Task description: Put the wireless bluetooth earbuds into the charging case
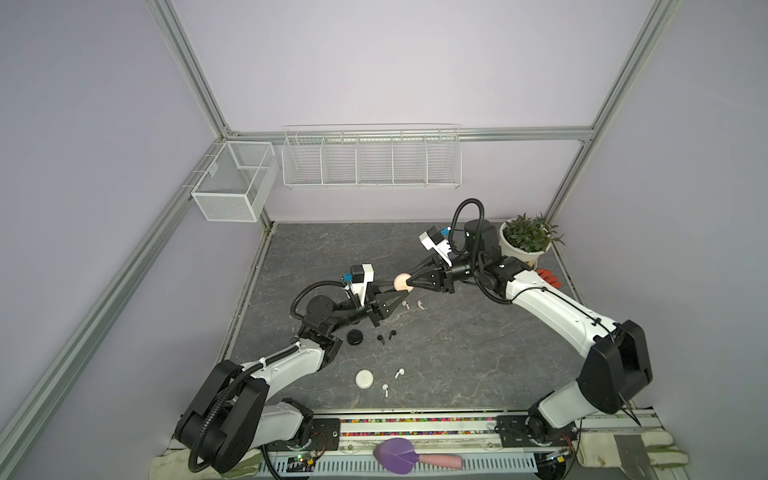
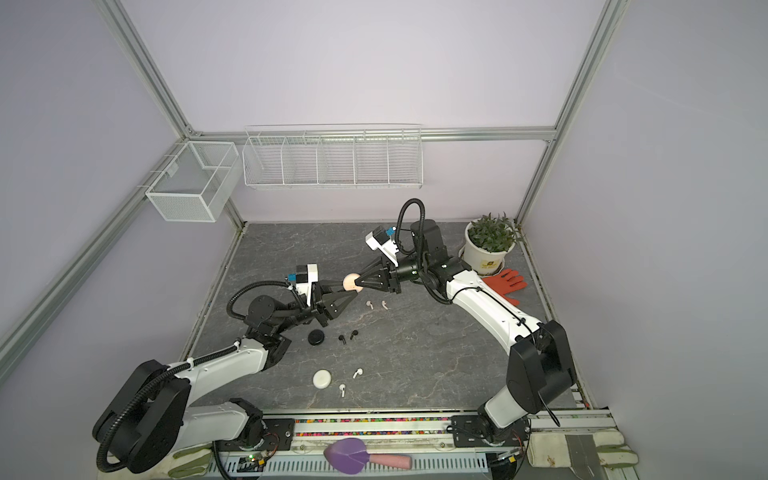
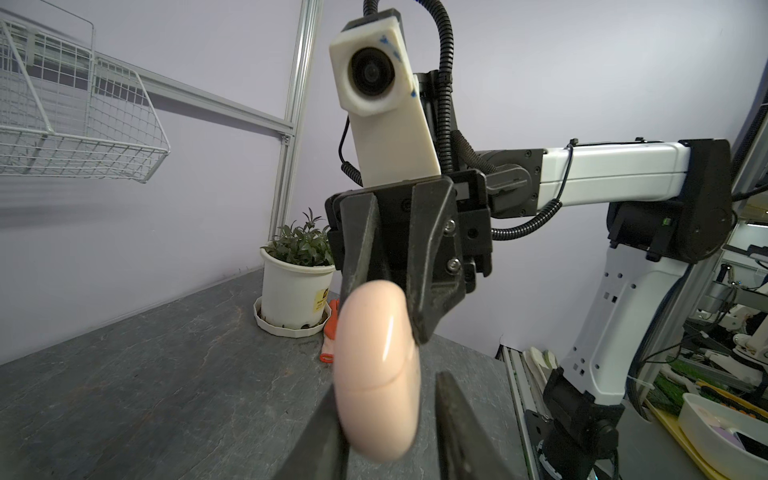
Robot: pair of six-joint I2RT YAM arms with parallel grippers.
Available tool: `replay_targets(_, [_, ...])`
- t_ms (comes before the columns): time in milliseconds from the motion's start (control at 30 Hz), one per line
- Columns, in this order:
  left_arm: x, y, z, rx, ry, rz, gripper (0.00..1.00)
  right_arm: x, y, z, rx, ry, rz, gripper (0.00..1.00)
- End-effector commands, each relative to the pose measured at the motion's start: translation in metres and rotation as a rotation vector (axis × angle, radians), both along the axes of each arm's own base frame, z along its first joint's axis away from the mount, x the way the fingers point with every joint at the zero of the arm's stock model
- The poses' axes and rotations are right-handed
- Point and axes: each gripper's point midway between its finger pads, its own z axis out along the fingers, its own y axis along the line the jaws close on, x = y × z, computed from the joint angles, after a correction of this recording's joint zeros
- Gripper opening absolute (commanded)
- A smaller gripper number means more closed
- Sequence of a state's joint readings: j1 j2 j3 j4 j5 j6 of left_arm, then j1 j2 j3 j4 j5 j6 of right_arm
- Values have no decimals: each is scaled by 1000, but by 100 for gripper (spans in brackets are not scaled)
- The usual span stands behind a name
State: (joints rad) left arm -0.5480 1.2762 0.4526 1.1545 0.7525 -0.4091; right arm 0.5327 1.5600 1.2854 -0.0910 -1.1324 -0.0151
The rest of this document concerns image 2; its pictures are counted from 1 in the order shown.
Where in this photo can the white plant pot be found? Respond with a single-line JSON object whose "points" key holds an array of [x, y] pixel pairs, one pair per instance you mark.
{"points": [[483, 262]]}

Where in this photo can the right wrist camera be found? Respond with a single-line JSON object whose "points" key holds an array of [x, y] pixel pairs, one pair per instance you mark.
{"points": [[382, 239]]}

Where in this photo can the red rubber glove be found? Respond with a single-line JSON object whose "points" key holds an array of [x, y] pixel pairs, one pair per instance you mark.
{"points": [[505, 283]]}

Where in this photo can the green potted plant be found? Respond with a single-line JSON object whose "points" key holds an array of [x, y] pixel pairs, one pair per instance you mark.
{"points": [[493, 233]]}

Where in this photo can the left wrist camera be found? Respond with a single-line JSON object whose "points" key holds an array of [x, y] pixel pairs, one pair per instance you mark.
{"points": [[303, 280]]}

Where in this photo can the pink earbud charging case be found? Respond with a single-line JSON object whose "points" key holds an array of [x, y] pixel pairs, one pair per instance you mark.
{"points": [[349, 282]]}

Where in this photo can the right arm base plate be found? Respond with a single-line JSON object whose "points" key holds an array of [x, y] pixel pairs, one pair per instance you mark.
{"points": [[475, 431]]}

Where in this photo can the white wire shelf basket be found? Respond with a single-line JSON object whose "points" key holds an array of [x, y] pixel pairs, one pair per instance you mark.
{"points": [[333, 156]]}

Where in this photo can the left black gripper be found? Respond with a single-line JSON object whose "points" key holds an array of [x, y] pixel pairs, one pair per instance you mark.
{"points": [[322, 306]]}

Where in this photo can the white earbud charging case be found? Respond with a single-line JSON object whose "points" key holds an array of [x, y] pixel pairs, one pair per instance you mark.
{"points": [[322, 379]]}

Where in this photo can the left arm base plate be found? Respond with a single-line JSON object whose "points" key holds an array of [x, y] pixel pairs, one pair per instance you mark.
{"points": [[273, 433]]}

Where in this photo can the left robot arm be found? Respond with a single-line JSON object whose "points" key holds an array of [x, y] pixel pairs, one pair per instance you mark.
{"points": [[154, 413]]}

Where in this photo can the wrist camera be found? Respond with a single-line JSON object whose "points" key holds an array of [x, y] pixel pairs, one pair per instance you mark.
{"points": [[303, 280], [382, 239]]}

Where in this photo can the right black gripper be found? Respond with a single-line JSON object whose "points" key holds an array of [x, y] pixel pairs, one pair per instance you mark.
{"points": [[388, 275]]}

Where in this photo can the purple scoop pink handle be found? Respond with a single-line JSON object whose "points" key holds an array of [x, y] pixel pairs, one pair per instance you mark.
{"points": [[350, 456]]}

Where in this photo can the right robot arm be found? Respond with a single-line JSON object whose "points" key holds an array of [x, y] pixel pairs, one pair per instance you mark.
{"points": [[540, 365]]}

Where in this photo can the white mesh box basket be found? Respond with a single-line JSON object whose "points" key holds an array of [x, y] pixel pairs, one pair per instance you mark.
{"points": [[197, 182]]}

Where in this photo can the black earbud charging case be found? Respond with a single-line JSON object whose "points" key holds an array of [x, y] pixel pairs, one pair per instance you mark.
{"points": [[316, 337]]}

